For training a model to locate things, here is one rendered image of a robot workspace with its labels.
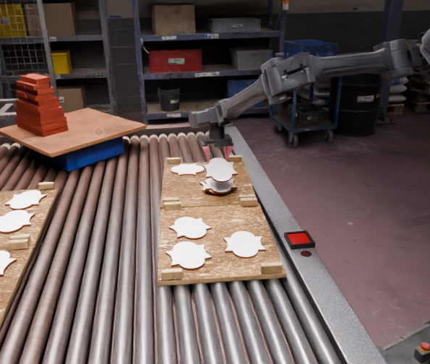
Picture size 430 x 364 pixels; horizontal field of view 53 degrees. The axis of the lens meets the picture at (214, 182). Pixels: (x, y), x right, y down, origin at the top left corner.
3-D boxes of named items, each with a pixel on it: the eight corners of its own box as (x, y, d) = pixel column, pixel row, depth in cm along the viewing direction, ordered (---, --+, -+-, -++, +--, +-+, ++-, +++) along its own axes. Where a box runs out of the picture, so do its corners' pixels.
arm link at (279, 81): (302, 88, 103) (293, 47, 103) (269, 102, 115) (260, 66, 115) (419, 71, 125) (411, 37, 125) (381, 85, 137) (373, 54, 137)
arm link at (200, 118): (235, 123, 149) (229, 98, 149) (205, 128, 144) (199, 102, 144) (220, 129, 160) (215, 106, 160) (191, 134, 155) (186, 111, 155)
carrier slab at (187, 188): (243, 163, 193) (243, 160, 193) (257, 206, 156) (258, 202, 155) (165, 166, 192) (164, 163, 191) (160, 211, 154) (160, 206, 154)
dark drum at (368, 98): (362, 120, 563) (371, 50, 526) (385, 135, 509) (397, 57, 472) (318, 123, 554) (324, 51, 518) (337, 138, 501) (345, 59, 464)
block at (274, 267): (280, 269, 119) (281, 261, 118) (282, 273, 118) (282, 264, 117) (259, 270, 119) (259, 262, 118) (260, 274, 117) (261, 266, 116)
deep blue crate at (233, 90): (258, 99, 615) (259, 73, 600) (264, 107, 579) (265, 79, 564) (223, 100, 611) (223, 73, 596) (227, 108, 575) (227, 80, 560)
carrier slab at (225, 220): (259, 207, 156) (259, 203, 155) (286, 277, 118) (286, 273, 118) (161, 212, 153) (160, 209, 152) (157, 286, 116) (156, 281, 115)
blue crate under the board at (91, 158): (89, 139, 226) (87, 120, 222) (126, 152, 207) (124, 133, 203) (32, 156, 205) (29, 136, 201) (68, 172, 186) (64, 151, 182)
